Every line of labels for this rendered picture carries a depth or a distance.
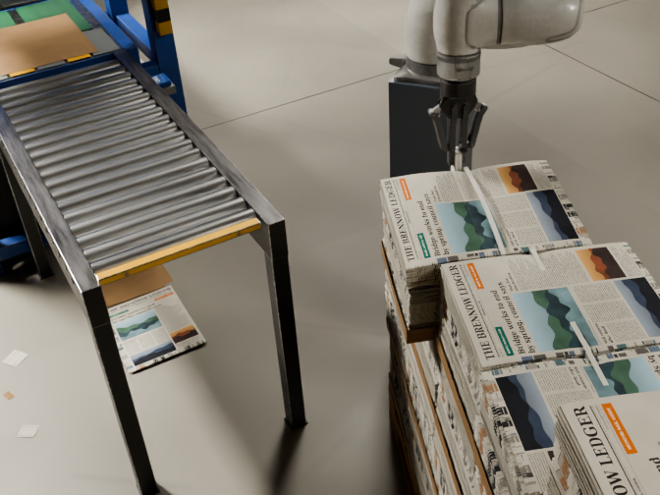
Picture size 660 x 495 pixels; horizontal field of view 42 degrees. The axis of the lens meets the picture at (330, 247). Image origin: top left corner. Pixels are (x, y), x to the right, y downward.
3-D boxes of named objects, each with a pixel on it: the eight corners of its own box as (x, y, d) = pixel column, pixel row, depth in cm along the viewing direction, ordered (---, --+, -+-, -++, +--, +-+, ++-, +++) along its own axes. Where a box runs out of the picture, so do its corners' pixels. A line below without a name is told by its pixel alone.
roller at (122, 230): (233, 182, 240) (236, 196, 243) (70, 237, 224) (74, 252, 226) (240, 189, 237) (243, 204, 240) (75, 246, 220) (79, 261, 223)
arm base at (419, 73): (401, 53, 255) (401, 35, 252) (472, 62, 247) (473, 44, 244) (379, 79, 242) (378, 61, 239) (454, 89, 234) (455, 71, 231)
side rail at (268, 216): (290, 254, 232) (286, 218, 224) (272, 261, 230) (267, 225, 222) (132, 77, 327) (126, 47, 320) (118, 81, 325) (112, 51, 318)
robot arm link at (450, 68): (487, 53, 172) (486, 82, 175) (472, 39, 179) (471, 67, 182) (444, 59, 171) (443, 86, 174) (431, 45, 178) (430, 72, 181)
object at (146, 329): (207, 342, 305) (207, 340, 304) (131, 373, 294) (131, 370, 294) (171, 287, 331) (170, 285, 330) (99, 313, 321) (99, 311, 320)
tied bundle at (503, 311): (610, 323, 181) (627, 236, 167) (674, 428, 158) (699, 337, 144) (435, 348, 178) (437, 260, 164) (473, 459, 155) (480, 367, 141)
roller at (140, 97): (156, 107, 291) (153, 93, 288) (18, 146, 274) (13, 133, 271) (151, 101, 294) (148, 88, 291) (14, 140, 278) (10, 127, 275)
